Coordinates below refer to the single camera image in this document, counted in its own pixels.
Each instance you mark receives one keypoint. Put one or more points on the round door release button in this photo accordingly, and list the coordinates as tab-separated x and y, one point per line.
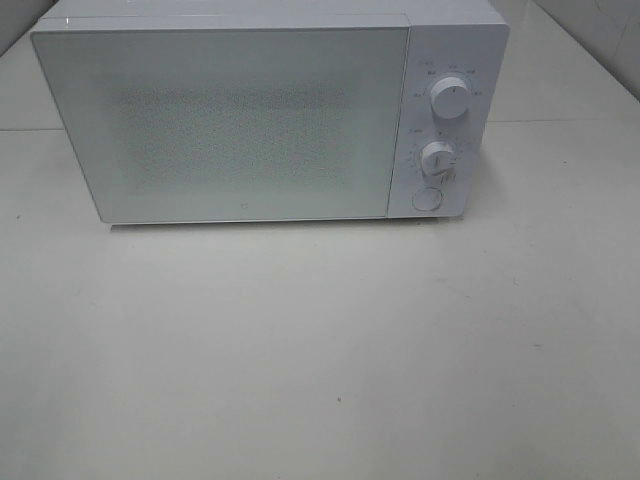
427	199

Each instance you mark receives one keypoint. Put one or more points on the white timer knob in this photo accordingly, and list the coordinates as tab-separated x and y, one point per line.
437	157

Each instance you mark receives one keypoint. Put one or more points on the white microwave door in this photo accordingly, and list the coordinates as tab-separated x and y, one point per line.
206	126

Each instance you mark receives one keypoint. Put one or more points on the white microwave oven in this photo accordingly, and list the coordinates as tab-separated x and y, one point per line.
444	37

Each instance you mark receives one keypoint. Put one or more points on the white upper microwave knob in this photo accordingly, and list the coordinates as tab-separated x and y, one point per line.
450	96

